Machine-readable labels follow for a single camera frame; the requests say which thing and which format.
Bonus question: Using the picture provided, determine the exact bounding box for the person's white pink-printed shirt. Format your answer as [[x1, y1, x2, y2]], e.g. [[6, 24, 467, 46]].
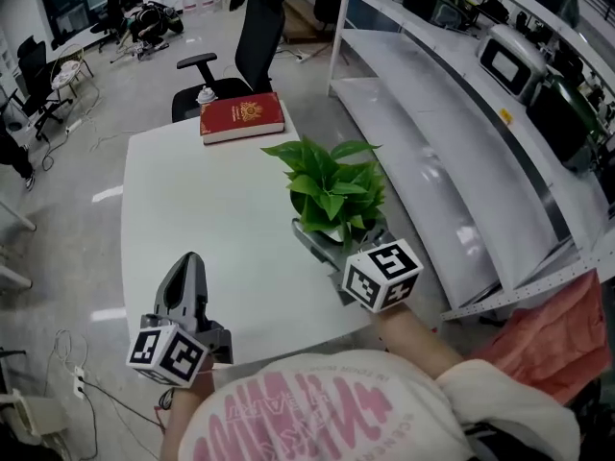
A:
[[177, 351, 582, 461]]

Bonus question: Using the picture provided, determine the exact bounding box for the white frame table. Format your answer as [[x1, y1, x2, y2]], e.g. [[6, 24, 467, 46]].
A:
[[0, 199, 37, 292]]

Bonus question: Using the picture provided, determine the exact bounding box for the person's right forearm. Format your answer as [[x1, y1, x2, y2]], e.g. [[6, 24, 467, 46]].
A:
[[374, 300, 465, 381]]

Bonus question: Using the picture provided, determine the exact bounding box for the wire chair with patterned cushion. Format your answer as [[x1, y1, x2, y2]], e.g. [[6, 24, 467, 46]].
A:
[[50, 44, 96, 101]]

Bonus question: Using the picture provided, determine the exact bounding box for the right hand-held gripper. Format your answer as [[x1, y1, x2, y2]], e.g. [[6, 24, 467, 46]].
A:
[[291, 219, 425, 314]]

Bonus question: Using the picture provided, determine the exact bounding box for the beige waste bin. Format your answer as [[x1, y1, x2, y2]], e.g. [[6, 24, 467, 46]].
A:
[[13, 391, 68, 439]]

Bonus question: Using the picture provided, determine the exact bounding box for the white countertop appliance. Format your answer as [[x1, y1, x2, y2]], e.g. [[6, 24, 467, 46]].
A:
[[478, 23, 549, 99]]

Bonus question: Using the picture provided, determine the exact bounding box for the green plant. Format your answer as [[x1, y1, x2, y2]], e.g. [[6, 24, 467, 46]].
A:
[[260, 137, 388, 254]]

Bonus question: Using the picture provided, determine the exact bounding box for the thick red book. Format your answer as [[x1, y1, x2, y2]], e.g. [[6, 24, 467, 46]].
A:
[[199, 91, 287, 146]]

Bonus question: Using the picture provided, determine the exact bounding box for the person's left forearm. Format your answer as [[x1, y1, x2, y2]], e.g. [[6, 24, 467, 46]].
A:
[[160, 357, 215, 461]]

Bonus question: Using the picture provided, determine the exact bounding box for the black high-back office chair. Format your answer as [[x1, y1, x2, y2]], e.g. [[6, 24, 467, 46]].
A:
[[171, 0, 289, 124]]

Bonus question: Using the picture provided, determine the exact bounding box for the brown wooden platform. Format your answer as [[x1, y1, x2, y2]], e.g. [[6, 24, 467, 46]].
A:
[[283, 0, 332, 42]]

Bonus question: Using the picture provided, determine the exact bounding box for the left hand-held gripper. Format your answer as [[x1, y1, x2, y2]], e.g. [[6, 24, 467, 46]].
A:
[[126, 252, 235, 387]]

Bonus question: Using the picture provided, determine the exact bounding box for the pink padded folding chair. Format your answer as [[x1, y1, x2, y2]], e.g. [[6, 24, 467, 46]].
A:
[[473, 269, 604, 405]]

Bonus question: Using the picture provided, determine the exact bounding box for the white metal shelving rack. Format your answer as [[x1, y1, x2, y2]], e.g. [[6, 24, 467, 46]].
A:
[[328, 0, 615, 324]]

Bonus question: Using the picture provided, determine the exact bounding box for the white square table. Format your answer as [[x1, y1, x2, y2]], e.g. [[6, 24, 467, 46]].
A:
[[119, 110, 385, 388]]

